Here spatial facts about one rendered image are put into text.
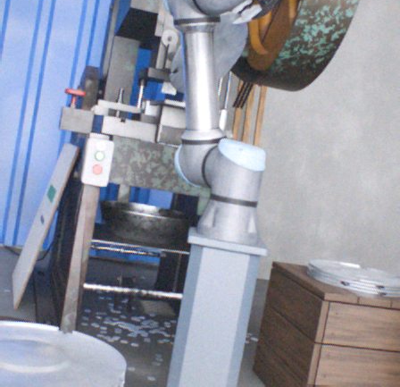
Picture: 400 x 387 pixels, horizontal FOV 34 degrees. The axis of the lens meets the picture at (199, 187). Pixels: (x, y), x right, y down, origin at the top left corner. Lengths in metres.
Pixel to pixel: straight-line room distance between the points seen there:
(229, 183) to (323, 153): 2.30
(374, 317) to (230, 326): 0.41
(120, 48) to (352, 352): 1.36
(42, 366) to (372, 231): 3.20
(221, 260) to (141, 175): 0.63
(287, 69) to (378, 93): 1.75
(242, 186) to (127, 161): 0.61
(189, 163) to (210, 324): 0.40
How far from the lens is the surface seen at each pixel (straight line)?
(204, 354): 1.57
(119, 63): 2.47
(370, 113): 3.93
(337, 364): 1.76
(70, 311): 2.05
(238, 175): 1.52
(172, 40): 2.24
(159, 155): 2.07
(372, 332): 1.78
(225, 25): 1.95
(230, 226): 1.52
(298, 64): 2.24
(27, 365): 0.96
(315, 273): 1.91
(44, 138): 3.39
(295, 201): 3.75
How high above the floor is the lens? 0.64
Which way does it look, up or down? 3 degrees down
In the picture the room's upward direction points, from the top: 10 degrees clockwise
